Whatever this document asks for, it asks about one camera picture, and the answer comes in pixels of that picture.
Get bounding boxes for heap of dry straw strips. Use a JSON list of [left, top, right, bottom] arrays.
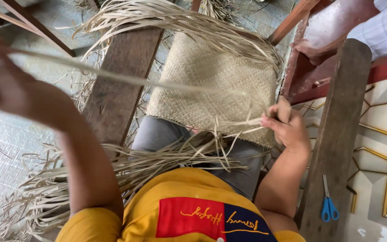
[[0, 129, 271, 242]]

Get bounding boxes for bundle of loose mat strips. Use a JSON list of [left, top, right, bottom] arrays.
[[57, 0, 283, 73]]

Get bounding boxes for brown wooden frame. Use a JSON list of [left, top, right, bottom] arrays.
[[0, 0, 77, 58]]

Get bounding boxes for yellow shirt with red patch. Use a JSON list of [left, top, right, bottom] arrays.
[[55, 167, 307, 242]]

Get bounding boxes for blue handled scissors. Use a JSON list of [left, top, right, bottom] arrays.
[[321, 174, 340, 223]]

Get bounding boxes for grey trousers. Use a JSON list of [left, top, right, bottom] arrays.
[[131, 116, 269, 199]]

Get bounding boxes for dark narrow wooden plank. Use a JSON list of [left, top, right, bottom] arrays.
[[296, 38, 373, 242]]

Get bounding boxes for small pile of straw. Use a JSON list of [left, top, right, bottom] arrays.
[[198, 0, 248, 22]]

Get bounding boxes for tan woven straw mat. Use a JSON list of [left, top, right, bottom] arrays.
[[145, 32, 282, 149]]

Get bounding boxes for person's right hand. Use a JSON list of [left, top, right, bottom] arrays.
[[261, 97, 312, 154]]

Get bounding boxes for dark wide wooden plank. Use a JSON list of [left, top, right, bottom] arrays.
[[82, 26, 166, 158]]

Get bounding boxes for person's left hand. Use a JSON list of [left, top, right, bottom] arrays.
[[0, 33, 65, 123]]

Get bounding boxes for red wooden bench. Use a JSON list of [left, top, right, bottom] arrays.
[[267, 0, 387, 105]]

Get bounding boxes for long tan straw strip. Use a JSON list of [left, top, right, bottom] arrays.
[[0, 47, 269, 101]]

